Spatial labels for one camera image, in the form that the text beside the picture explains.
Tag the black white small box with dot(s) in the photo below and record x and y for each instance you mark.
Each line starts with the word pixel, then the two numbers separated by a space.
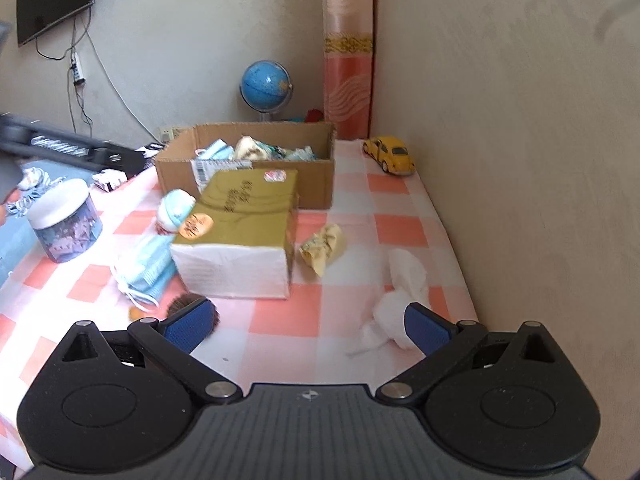
pixel 110 179

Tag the hanging power strip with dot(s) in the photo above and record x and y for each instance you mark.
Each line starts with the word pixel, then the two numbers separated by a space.
pixel 79 78

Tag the brown scrunchie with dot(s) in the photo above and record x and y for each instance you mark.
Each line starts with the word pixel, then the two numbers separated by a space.
pixel 194 307

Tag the wall power socket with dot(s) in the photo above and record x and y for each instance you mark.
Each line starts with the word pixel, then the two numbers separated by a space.
pixel 168 134

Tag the cream knitted scrunchie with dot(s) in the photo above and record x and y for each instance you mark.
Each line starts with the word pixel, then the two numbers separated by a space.
pixel 248 148

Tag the blue hat plush figurine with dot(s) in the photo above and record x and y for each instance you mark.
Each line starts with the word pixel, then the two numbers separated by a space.
pixel 174 207

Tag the blue desk globe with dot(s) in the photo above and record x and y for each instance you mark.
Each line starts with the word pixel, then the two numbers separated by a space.
pixel 266 87

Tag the white tissue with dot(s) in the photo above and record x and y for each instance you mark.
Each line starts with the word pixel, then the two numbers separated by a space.
pixel 387 320

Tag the cardboard box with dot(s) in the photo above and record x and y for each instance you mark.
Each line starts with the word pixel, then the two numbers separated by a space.
pixel 178 167

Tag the orange small toy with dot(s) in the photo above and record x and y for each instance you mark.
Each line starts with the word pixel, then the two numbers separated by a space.
pixel 136 314

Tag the clear jar white lid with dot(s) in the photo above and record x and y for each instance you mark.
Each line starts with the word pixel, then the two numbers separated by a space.
pixel 65 220

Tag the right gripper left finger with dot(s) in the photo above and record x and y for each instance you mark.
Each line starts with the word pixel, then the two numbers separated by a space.
pixel 168 345

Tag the checkered tablecloth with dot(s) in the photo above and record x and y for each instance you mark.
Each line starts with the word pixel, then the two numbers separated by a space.
pixel 299 340

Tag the blue face mask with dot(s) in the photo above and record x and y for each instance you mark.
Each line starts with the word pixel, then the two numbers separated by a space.
pixel 218 150
pixel 144 278

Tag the yellow tissue pack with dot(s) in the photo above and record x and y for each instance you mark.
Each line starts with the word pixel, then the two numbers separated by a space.
pixel 238 240

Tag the beige cloth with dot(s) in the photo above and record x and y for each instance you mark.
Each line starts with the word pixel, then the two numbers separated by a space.
pixel 323 247

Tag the colourful toy stack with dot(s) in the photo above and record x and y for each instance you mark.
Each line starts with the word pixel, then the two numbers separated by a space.
pixel 312 117

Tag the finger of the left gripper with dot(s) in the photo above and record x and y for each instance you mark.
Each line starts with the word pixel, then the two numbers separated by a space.
pixel 23 138

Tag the yellow toy car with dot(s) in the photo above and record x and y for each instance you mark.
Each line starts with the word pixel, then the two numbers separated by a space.
pixel 391 154

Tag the orange patterned curtain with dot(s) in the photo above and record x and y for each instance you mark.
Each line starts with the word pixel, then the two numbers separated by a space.
pixel 348 66

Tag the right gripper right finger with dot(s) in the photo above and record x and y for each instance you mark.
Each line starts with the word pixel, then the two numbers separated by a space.
pixel 447 348

